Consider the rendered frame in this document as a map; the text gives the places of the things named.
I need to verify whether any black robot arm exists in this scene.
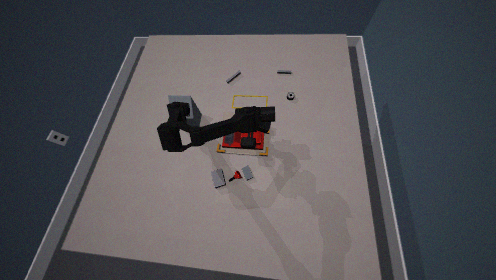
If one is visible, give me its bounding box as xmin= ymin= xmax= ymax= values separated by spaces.
xmin=157 ymin=102 xmax=275 ymax=152

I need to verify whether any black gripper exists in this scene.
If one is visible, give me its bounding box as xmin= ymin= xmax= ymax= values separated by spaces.
xmin=240 ymin=132 xmax=256 ymax=149

